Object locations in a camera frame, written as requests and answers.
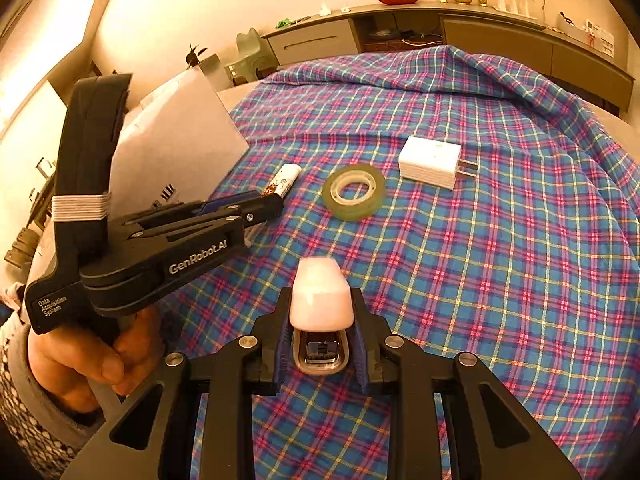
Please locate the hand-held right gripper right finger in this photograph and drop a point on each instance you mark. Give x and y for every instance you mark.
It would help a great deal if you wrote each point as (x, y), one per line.
(362, 355)

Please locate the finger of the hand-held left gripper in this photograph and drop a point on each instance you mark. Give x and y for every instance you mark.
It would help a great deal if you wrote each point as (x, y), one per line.
(225, 202)
(260, 210)

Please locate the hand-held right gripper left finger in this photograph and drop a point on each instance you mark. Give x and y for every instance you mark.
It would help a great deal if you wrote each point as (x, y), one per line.
(282, 355)

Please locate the white lip balm stick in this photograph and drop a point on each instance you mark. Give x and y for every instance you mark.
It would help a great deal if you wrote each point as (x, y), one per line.
(282, 179)

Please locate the white stapler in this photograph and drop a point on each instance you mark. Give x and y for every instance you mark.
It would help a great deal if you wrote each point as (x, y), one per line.
(320, 295)

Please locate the white foam box container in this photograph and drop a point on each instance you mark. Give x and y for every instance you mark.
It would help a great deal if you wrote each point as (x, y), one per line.
(170, 130)

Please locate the person's left hand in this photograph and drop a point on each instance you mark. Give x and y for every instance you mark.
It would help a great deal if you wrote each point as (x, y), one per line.
(85, 365)

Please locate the clear tape roll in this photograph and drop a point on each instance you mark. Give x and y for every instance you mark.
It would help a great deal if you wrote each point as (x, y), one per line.
(332, 201)

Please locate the blue plaid cloth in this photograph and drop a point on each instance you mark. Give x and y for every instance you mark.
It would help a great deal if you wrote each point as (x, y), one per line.
(450, 260)

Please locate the white trash bin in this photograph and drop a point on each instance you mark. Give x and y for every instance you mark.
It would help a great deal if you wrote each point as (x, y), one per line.
(215, 72)

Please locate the dark leafy object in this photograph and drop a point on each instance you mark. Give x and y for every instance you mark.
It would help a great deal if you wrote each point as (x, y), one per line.
(196, 55)

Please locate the green plastic child chair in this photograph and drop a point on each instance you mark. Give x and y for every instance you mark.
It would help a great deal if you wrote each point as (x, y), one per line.
(250, 52)

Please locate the white charger plug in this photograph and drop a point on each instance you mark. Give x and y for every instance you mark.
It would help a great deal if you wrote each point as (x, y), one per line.
(430, 160)

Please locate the small green object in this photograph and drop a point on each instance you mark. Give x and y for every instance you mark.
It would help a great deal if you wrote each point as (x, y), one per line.
(286, 23)

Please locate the small white figurine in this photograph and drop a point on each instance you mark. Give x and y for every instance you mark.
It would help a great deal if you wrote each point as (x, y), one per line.
(324, 10)

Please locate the grey television cabinet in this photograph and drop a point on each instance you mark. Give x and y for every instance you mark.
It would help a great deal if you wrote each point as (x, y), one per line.
(500, 35)

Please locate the white storage box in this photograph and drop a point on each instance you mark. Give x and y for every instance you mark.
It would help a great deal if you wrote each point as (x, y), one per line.
(590, 32)

